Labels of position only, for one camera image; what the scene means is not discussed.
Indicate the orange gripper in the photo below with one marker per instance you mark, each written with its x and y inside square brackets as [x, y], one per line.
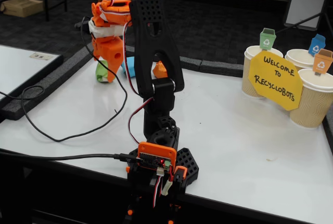
[107, 52]

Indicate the green paper ball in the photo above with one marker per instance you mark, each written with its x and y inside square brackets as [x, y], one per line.
[100, 74]

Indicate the blue paper ball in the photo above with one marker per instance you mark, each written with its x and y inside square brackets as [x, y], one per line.
[131, 69]

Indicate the orange and black robot arm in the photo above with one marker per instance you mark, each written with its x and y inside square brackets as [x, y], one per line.
[145, 52]

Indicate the white masking tape wrap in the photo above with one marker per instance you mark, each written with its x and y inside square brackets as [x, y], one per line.
[104, 29]

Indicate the black webcam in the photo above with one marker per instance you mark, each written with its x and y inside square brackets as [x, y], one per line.
[80, 25]

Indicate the orange crumpled paper ball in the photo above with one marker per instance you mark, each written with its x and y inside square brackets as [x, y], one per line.
[159, 70]

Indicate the black foam border strip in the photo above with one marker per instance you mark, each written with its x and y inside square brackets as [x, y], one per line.
[190, 63]
[52, 78]
[329, 130]

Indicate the small paper sticker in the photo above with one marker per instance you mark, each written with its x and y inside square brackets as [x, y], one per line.
[40, 56]

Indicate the white side table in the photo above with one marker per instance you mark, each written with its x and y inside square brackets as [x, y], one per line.
[15, 68]

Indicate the brown cardboard box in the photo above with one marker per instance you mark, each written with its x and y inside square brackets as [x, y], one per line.
[23, 7]

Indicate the orange controller board holder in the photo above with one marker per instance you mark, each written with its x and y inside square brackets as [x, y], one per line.
[156, 153]

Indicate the short black foam strip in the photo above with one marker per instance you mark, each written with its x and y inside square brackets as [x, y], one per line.
[223, 68]

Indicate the paper cup with green label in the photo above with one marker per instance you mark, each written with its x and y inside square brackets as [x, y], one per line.
[247, 78]

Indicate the green recycling bin label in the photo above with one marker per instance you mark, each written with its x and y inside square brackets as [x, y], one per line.
[267, 40]

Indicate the yellow welcome sign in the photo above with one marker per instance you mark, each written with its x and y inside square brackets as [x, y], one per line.
[275, 83]

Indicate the thin black rod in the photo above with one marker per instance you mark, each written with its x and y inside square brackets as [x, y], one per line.
[286, 28]

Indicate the paper cup with blue label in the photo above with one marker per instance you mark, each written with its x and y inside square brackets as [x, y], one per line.
[296, 57]

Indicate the blue recycling bin label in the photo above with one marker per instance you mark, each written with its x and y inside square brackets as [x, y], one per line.
[316, 47]

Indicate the paper cup with orange label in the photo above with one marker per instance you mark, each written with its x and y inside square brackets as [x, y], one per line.
[314, 104]

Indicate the orange recycling bin label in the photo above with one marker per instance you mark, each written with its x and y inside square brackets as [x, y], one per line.
[322, 64]

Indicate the white panel with black frame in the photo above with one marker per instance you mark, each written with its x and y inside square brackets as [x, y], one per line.
[307, 0]

